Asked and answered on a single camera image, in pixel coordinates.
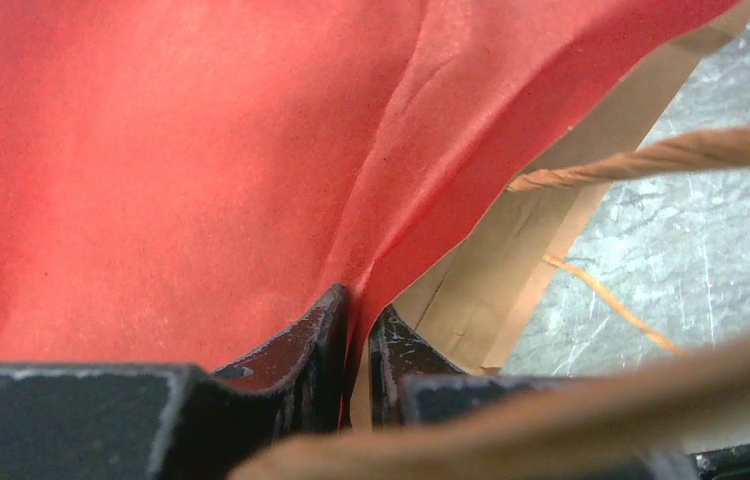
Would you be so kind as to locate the red paper bag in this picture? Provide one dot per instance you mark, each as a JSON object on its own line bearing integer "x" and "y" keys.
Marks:
{"x": 180, "y": 181}

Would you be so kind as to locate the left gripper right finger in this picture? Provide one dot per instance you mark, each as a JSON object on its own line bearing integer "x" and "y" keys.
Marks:
{"x": 412, "y": 384}

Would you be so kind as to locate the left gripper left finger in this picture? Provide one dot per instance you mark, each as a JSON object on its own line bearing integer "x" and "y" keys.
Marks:
{"x": 173, "y": 421}

